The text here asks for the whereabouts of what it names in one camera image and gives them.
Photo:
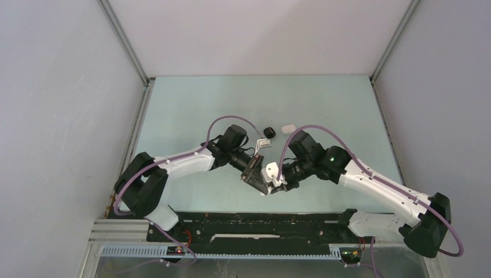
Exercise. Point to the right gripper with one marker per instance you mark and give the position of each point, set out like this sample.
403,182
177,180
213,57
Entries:
289,185

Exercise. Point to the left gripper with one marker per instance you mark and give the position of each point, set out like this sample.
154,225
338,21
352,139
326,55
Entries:
252,175

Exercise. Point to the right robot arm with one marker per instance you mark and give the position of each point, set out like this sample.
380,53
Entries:
416,219

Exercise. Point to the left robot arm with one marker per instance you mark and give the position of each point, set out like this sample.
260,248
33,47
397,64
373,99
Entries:
140,188

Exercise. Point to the white oval charging case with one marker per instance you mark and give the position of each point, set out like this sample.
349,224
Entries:
288,129

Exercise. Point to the black charging case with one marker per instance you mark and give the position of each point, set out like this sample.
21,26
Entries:
269,133

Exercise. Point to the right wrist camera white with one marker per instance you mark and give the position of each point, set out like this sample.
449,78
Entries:
272,176

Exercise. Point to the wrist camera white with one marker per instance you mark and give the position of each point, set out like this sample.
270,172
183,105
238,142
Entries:
262,143
272,176

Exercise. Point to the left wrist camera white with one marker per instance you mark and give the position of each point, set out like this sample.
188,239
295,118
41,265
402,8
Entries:
262,143

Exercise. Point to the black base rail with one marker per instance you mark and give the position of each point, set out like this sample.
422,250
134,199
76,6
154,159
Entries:
265,233

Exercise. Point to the white cable duct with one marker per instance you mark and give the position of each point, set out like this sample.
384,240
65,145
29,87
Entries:
135,251

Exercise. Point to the right corner aluminium post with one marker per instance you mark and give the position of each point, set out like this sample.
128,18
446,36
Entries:
395,38

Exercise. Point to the corner aluminium post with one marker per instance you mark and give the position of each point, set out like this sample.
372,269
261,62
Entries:
395,38
123,39

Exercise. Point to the aluminium frame rail front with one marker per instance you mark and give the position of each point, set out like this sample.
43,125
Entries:
142,233

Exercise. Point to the left corner aluminium post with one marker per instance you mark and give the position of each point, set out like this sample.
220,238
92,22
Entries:
123,39

